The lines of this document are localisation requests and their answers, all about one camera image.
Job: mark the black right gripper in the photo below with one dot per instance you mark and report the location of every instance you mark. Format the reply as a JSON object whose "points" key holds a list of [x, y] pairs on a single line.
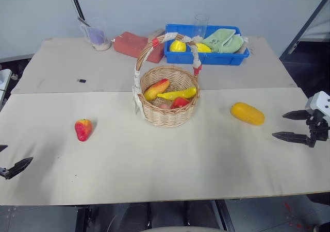
{"points": [[318, 129]]}

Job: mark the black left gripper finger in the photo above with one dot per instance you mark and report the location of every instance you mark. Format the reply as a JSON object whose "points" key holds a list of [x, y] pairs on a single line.
{"points": [[3, 147], [18, 167]]}

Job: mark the orange yellow corn toy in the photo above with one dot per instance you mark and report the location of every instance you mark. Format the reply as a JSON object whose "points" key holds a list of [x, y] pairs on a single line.
{"points": [[247, 113]]}

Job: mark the red pepper toy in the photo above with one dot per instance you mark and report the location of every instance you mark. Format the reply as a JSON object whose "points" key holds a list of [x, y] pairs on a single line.
{"points": [[179, 102]]}

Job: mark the white device at table edge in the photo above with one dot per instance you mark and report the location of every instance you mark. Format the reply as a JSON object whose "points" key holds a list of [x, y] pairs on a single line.
{"points": [[4, 81]]}

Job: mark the red strawberry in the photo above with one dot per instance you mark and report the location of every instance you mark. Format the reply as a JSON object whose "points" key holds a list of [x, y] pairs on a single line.
{"points": [[83, 129]]}

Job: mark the small black clip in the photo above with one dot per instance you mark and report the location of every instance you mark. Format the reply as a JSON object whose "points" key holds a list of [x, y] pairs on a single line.
{"points": [[82, 81]]}

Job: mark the green cloth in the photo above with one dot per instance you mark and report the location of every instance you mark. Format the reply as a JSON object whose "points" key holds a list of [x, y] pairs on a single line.
{"points": [[223, 42]]}

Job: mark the blue plastic bin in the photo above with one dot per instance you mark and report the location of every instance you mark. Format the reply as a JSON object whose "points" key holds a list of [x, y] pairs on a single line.
{"points": [[206, 58]]}

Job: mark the yellow banana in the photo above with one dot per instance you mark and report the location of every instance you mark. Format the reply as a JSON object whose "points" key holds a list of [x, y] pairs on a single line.
{"points": [[180, 93]]}

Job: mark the pointed yellow lemon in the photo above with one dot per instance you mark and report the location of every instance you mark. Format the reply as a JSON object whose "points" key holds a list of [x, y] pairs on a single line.
{"points": [[203, 48]]}

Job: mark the pink peach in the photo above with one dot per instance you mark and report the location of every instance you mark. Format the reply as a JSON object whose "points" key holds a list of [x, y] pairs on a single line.
{"points": [[163, 105]]}

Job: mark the clear tall glass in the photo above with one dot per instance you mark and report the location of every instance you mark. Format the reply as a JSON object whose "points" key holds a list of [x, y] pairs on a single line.
{"points": [[201, 25]]}

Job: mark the round yellow lemon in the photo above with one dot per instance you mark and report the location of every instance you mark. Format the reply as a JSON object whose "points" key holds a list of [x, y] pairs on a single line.
{"points": [[177, 46]]}

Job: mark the red yellow mango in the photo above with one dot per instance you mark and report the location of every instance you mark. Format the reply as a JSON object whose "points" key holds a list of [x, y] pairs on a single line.
{"points": [[156, 89]]}

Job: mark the purple scoop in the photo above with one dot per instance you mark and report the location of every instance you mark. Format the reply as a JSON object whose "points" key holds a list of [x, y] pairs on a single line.
{"points": [[94, 34]]}

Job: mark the black diagonal pole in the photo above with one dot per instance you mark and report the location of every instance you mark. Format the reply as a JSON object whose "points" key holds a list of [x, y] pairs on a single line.
{"points": [[74, 0]]}

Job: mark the red brick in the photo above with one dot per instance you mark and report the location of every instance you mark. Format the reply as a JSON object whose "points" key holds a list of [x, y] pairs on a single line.
{"points": [[139, 46]]}

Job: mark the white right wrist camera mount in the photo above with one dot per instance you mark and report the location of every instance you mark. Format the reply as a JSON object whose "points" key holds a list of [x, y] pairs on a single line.
{"points": [[319, 101]]}

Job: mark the dark metal frame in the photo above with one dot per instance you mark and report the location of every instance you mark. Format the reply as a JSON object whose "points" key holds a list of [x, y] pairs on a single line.
{"points": [[306, 23]]}

